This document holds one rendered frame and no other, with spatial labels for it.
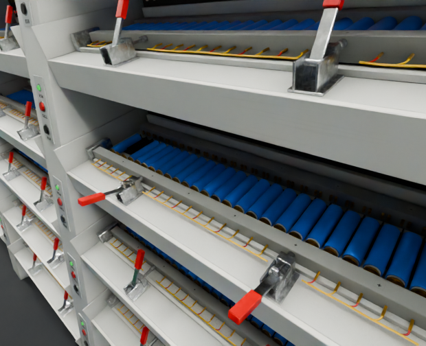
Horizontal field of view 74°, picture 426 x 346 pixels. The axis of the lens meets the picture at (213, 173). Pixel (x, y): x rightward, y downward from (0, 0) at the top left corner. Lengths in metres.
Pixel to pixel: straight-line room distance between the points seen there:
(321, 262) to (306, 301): 0.04
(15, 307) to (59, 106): 1.03
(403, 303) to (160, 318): 0.38
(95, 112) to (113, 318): 0.50
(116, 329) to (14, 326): 0.66
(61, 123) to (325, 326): 0.51
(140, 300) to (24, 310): 0.91
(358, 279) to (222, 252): 0.15
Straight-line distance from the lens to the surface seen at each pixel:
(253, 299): 0.28
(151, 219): 0.42
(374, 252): 0.34
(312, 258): 0.32
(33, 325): 1.37
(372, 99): 0.22
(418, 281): 0.34
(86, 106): 0.60
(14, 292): 1.54
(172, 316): 0.55
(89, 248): 0.71
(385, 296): 0.31
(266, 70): 0.29
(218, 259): 0.35
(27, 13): 0.61
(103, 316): 0.84
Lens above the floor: 0.98
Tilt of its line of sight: 23 degrees down
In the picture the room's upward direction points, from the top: 3 degrees clockwise
